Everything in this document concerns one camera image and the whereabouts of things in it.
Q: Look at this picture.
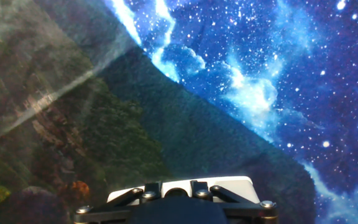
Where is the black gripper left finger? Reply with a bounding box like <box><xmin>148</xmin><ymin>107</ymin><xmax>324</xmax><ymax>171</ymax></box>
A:
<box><xmin>73</xmin><ymin>181</ymin><xmax>163</xmax><ymax>224</ymax></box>

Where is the white plastic drawer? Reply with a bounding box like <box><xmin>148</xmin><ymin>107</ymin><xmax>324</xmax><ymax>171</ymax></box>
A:
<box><xmin>106</xmin><ymin>175</ymin><xmax>262</xmax><ymax>206</ymax></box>

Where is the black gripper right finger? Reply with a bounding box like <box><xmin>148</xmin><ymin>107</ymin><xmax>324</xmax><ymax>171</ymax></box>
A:
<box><xmin>190</xmin><ymin>179</ymin><xmax>278</xmax><ymax>224</ymax></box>

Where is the galaxy and forest print cloth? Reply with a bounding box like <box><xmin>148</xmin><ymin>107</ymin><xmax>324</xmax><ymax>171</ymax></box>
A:
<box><xmin>0</xmin><ymin>0</ymin><xmax>358</xmax><ymax>224</ymax></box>

